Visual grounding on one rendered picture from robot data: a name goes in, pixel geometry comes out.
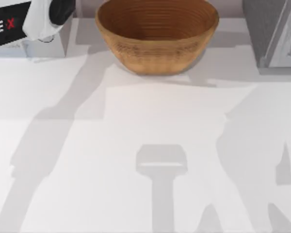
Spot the brown woven basket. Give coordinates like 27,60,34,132
95,0,220,76

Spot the grey cabinet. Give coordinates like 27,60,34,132
242,0,291,69

